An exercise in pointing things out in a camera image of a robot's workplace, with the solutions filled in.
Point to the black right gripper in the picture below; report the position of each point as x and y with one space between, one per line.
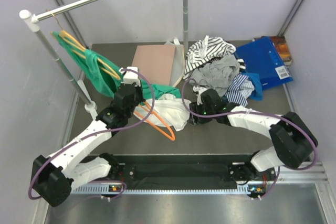
195 120

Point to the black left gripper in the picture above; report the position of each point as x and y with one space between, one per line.
139 89

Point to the white tank top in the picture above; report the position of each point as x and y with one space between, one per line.
170 109

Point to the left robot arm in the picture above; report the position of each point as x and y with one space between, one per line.
56 176

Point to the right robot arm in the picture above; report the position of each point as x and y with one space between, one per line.
292 141

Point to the green tank top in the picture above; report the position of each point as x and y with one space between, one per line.
103 73

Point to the grey shirt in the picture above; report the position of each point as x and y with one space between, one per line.
217 75

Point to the blue striped shirt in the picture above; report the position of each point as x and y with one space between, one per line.
240 90

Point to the blue cloth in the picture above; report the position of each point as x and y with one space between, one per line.
257 93

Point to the striped black white shirt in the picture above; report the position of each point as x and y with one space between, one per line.
206 51

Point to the blue folder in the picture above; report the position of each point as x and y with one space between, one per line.
262 58

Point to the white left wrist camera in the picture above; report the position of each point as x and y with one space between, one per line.
130 76

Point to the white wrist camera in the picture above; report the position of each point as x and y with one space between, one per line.
130 76
198 90

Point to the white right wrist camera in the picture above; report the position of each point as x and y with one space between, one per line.
198 90

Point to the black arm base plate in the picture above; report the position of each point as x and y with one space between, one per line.
142 168

